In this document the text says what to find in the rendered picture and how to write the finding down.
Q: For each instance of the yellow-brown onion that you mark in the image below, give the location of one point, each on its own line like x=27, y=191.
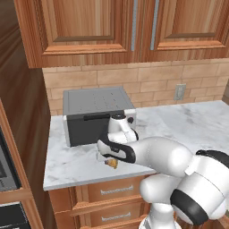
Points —
x=112, y=163

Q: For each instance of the grey built-in microwave oven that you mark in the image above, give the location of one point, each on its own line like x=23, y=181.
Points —
x=7, y=170

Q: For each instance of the black built-in oven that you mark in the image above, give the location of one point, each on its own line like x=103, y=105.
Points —
x=12, y=216

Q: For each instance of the wooden wall cupboard door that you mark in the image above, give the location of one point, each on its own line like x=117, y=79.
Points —
x=80, y=23
x=190, y=23

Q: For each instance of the tall wooden oven cabinet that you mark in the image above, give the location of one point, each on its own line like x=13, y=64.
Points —
x=27, y=98

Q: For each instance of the dark toaster oven knob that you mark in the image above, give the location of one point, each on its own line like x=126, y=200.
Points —
x=130, y=120

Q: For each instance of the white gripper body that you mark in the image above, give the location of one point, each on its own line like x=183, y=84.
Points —
x=99, y=156

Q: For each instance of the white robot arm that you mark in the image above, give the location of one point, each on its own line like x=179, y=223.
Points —
x=167, y=155

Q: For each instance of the black toaster oven door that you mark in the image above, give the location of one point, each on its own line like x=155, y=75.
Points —
x=85, y=131

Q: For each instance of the wooden drawer front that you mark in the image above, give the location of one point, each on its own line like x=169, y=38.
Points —
x=119, y=196
x=113, y=210

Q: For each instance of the grey toaster oven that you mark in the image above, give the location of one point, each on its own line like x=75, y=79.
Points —
x=95, y=101

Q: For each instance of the grey wall socket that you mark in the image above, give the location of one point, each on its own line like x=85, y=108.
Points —
x=180, y=91

